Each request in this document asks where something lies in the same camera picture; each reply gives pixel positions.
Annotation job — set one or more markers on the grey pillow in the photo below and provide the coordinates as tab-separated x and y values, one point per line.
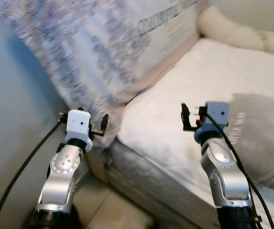
263	138

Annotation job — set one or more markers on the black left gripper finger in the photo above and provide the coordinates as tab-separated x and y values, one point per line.
105	125
62	117

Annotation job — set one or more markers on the floral print white pillow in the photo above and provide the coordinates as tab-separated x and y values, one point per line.
94	47

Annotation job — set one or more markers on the white mattress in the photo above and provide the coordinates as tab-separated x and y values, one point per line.
175	109

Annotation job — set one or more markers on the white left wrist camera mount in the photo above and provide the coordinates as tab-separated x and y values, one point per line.
77	125

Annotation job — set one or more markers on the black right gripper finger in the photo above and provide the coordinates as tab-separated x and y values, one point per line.
186	117

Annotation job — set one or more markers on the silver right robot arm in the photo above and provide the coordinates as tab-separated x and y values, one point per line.
225	176

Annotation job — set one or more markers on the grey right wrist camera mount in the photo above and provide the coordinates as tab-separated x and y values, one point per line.
218	114

